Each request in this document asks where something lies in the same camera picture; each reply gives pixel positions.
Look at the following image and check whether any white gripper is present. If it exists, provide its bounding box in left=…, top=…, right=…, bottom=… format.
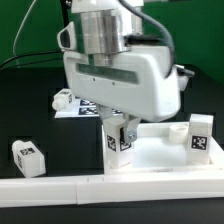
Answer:
left=64, top=46, right=180, bottom=143

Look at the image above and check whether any white square tabletop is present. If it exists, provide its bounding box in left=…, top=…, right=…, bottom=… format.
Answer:
left=102, top=122, right=224, bottom=175

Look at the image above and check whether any white sheet with tags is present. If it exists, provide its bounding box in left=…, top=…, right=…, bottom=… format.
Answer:
left=54, top=96, right=124, bottom=119

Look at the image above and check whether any white L-shaped obstacle fence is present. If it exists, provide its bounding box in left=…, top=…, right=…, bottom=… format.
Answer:
left=0, top=141, right=224, bottom=208

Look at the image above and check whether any black cable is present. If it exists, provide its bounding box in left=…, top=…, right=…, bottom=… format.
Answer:
left=0, top=49, right=71, bottom=70

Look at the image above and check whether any grey cable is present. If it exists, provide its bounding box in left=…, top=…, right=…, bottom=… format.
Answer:
left=12, top=0, right=38, bottom=58

